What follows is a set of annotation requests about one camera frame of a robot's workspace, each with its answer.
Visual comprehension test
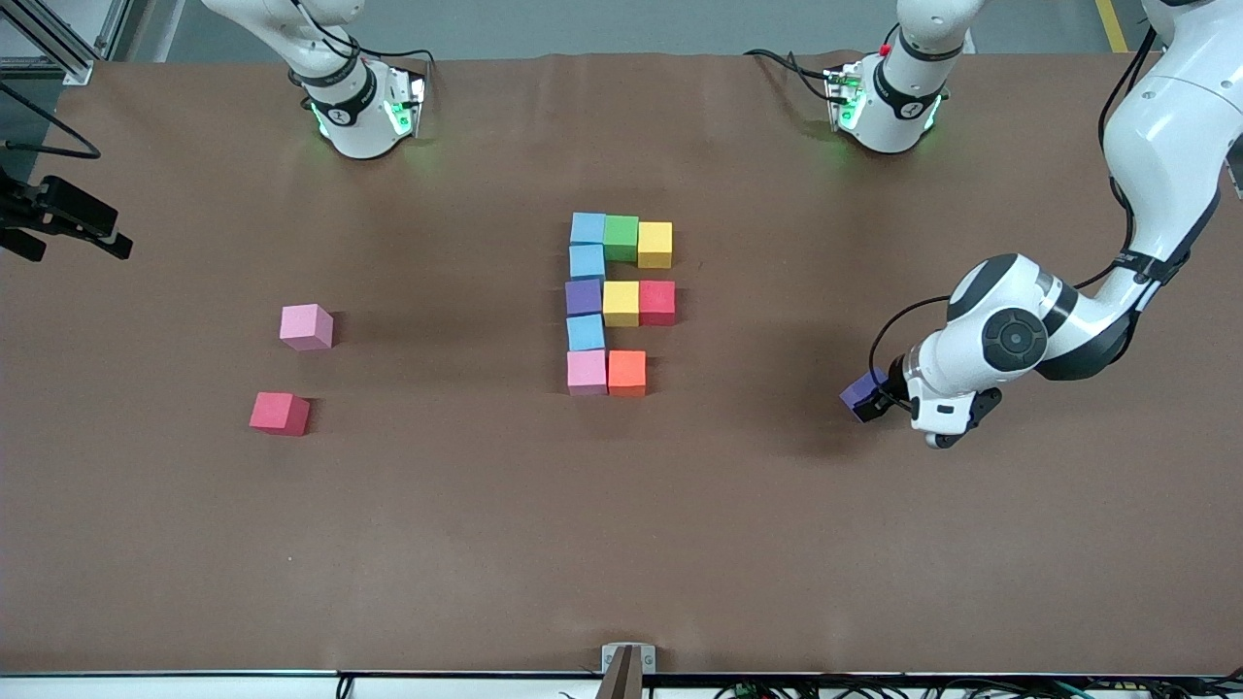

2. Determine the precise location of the red foam block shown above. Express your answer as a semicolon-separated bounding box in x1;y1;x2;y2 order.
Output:
249;391;311;436
639;281;677;327

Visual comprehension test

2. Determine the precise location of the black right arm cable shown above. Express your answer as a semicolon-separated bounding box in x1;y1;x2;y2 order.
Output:
0;83;103;161

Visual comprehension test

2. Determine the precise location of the black right base cable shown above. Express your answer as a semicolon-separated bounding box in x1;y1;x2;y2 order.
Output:
291;0;438;69

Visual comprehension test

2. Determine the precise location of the aluminium frame profile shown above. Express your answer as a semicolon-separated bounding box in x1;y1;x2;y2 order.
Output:
0;0;95;86
94;0;133;61

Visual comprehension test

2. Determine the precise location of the green foam block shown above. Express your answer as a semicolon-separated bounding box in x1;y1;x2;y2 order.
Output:
603;215;642;263

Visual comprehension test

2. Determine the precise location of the yellow foam block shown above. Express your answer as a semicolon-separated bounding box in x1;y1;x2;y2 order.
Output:
603;282;641;328
637;221;675;270

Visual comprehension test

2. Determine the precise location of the black left base cable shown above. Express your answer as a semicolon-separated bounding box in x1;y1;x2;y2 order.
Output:
743;47;838;103

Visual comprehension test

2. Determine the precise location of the orange foam block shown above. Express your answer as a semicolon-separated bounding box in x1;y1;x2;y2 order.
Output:
608;349;648;398

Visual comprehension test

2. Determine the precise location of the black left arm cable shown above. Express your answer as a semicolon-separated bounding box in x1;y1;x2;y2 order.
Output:
867;24;1161;375

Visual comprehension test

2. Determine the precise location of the pink foam block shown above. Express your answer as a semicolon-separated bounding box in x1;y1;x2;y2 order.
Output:
567;349;609;397
280;303;334;351

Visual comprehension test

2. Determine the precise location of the grey metal bracket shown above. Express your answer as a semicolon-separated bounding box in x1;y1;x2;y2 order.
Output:
599;643;657;699

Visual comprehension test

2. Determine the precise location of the black base cable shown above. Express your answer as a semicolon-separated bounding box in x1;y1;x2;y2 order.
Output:
743;47;838;103
291;0;438;69

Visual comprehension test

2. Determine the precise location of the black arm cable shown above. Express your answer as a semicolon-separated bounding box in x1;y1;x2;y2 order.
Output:
867;24;1161;375
0;83;103;161

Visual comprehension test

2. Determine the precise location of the brown table cover sheet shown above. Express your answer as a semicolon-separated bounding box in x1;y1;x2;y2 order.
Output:
0;50;1243;676

